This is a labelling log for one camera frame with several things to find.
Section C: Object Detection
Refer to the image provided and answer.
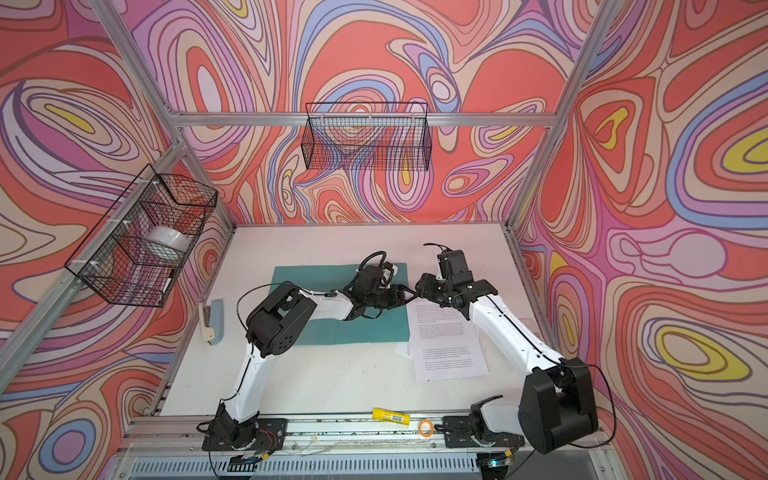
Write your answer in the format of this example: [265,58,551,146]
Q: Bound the printed white paper sheet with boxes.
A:
[406,299,488,383]

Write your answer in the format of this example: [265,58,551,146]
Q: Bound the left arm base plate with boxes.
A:
[196,417,288,453]

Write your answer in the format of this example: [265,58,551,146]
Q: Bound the back black wire basket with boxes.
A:
[301,101,432,172]

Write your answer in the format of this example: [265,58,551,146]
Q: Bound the black wire basket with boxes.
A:
[65,165,218,308]
[301,101,432,172]

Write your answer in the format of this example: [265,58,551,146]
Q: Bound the yellow glue stick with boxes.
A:
[372,408,410,426]

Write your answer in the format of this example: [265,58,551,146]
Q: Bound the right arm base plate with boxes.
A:
[434,414,525,451]

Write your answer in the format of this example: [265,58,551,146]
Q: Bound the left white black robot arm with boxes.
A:
[208,262,416,441]

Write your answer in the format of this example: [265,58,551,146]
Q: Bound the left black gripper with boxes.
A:
[364,286,420,312]

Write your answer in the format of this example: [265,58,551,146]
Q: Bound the left black wire basket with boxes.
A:
[65,165,218,308]

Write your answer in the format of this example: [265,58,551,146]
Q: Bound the teal paper folder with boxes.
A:
[272,265,410,346]

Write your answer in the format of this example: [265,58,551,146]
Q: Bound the grey blue stapler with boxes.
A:
[198,299,224,346]

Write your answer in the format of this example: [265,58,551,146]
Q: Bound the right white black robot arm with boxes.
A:
[416,246,599,454]

